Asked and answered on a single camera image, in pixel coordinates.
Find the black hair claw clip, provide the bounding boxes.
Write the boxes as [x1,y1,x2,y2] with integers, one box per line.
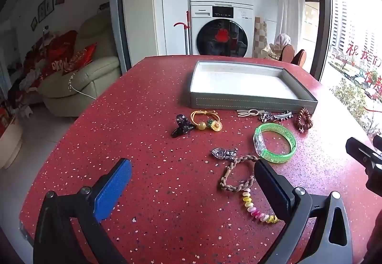
[171,114,195,137]

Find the braided rope bracelet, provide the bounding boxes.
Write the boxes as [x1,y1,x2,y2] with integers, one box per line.
[220,155,261,192]

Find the red printed cushion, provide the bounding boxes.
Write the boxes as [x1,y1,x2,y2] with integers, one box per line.
[60,42,98,75]

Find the pastel bead bracelet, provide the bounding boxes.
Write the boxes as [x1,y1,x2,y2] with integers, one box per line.
[242,188,280,224]

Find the brown spiral hair tie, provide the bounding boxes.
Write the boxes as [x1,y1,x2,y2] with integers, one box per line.
[296,107,313,132]

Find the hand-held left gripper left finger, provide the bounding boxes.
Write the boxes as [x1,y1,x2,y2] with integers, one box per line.
[33,158,133,264]

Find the cream sofa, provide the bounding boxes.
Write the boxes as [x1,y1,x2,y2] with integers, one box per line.
[37,10,122,117]

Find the large wall picture frame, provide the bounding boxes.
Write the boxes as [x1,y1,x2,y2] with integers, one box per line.
[37,0,54,24]

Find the white washing machine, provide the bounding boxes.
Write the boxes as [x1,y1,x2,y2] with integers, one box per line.
[190,1,254,58]

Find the yellow beaded hair tie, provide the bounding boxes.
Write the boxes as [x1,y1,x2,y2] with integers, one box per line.
[190,110,223,132]

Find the grey shallow tray box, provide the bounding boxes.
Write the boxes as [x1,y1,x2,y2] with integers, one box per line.
[190,60,318,114]

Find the white hair clip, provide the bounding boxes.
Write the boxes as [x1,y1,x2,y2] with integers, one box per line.
[237,108,264,118]

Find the red handled mop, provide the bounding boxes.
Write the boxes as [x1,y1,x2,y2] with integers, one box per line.
[174,10,192,56]

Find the red blanket pile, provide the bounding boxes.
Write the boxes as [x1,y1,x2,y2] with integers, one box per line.
[8,30,79,105]

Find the silver pendant brooch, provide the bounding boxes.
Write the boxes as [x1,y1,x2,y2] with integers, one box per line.
[212,147,239,161]

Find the checkered bag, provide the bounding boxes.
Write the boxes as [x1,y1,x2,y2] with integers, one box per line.
[253,16,268,58]

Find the white cloth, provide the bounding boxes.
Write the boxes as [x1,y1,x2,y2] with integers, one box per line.
[274,33,292,53]

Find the silver leaf hairpin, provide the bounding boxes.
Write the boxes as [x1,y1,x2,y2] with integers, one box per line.
[272,111,292,122]

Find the white cable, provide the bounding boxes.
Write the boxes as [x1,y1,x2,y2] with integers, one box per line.
[68,71,98,100]

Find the green translucent bangle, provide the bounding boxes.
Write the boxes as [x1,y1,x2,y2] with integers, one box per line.
[253,122,297,165]

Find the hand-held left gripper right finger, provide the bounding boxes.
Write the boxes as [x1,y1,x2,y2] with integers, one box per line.
[254,159,354,264]

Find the person's right forearm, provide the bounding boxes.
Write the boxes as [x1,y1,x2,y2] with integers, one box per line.
[366,210,382,264]

